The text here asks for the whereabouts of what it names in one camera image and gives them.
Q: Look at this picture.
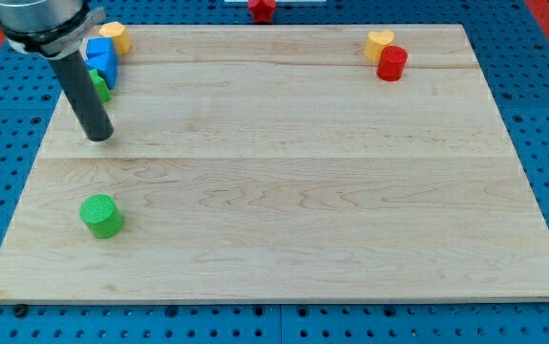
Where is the yellow hexagon block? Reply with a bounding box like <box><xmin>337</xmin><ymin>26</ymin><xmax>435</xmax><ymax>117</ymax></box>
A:
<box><xmin>98</xmin><ymin>22</ymin><xmax>132</xmax><ymax>55</ymax></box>

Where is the green cylinder block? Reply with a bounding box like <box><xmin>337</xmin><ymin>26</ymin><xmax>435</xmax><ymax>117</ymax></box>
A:
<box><xmin>79</xmin><ymin>194</ymin><xmax>124</xmax><ymax>239</ymax></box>

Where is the red cylinder block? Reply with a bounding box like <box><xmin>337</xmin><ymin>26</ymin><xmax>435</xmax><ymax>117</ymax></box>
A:
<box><xmin>376</xmin><ymin>46</ymin><xmax>409</xmax><ymax>81</ymax></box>

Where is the yellow heart block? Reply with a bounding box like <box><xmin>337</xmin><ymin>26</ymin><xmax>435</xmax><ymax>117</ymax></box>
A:
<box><xmin>364</xmin><ymin>30</ymin><xmax>395</xmax><ymax>63</ymax></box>

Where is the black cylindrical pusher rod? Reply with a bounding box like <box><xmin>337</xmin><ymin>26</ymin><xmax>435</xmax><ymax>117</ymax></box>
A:
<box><xmin>49</xmin><ymin>51</ymin><xmax>114</xmax><ymax>141</ymax></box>

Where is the green star block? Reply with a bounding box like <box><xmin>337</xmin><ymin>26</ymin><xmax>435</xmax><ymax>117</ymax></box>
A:
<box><xmin>89</xmin><ymin>69</ymin><xmax>113</xmax><ymax>102</ymax></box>

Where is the wooden board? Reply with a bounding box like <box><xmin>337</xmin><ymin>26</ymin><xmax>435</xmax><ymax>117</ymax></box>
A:
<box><xmin>0</xmin><ymin>25</ymin><xmax>549</xmax><ymax>305</ymax></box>

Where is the red star block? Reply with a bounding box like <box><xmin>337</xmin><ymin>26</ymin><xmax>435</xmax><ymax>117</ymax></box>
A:
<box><xmin>247</xmin><ymin>0</ymin><xmax>277</xmax><ymax>24</ymax></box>

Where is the blue cube block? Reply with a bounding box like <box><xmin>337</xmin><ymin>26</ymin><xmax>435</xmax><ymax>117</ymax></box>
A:
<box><xmin>86</xmin><ymin>37</ymin><xmax>116</xmax><ymax>58</ymax></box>

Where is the blue triangle block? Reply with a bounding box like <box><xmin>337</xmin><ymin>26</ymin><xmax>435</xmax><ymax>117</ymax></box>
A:
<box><xmin>85</xmin><ymin>53</ymin><xmax>118</xmax><ymax>89</ymax></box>

